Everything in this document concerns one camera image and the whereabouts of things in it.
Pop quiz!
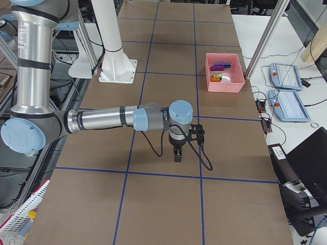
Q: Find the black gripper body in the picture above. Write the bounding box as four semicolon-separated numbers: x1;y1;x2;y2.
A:
169;124;205;153

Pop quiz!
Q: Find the orange block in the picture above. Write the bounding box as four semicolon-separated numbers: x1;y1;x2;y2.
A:
210;77;221;82

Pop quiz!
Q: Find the green block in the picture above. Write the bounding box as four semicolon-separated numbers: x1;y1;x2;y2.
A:
213;72;222;79

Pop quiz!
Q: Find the purple block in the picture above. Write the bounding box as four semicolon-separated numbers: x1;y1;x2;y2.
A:
210;64;225;71

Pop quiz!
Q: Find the long blue studded block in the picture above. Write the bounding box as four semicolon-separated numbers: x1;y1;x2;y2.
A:
214;62;231;69

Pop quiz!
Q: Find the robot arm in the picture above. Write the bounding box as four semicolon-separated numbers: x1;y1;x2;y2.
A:
1;1;205;162

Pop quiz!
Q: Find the pink plastic box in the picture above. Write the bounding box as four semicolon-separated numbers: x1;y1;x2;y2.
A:
205;53;245;93

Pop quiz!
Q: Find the near blue teach pendant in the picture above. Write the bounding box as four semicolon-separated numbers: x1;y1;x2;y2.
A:
268;89;311;123

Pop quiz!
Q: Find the blue teach pendant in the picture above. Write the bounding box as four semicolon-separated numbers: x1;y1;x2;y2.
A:
269;63;303;91
268;89;311;123

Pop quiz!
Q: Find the far blue teach pendant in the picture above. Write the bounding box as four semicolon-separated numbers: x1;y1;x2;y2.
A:
269;63;303;91

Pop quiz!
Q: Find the black laptop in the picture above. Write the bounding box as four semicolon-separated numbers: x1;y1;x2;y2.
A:
286;127;326;202

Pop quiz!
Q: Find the white plastic basket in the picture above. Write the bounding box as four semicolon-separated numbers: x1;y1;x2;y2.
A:
1;179;50;244

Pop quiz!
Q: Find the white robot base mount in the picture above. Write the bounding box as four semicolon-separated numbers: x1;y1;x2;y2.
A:
91;0;137;84

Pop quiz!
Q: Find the aluminium frame rack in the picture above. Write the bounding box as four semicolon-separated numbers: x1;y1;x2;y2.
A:
0;25;98;205

